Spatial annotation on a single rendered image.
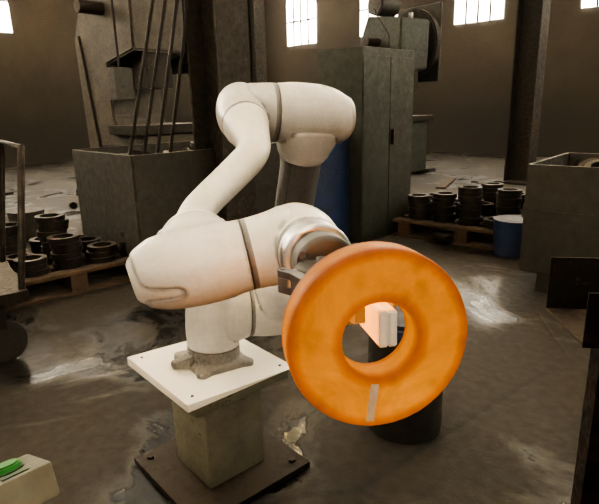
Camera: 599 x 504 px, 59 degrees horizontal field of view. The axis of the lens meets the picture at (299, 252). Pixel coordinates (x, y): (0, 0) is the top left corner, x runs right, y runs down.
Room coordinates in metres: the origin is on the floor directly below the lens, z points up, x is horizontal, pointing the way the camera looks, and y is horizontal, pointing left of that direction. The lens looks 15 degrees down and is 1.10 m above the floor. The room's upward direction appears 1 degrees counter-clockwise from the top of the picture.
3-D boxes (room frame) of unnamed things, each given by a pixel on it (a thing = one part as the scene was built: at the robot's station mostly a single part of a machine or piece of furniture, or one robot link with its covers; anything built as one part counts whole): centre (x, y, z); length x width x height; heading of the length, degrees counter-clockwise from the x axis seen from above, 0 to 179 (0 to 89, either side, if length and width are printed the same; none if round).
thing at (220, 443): (1.46, 0.26, 0.16); 0.40 x 0.40 x 0.31; 41
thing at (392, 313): (0.42, -0.07, 0.92); 0.07 x 0.01 x 0.03; 11
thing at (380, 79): (4.56, -0.60, 0.75); 0.70 x 0.48 x 1.50; 136
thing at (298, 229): (0.65, -0.02, 0.91); 0.09 x 0.06 x 0.09; 101
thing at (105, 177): (4.05, 0.88, 0.43); 1.23 x 0.93 x 0.87; 134
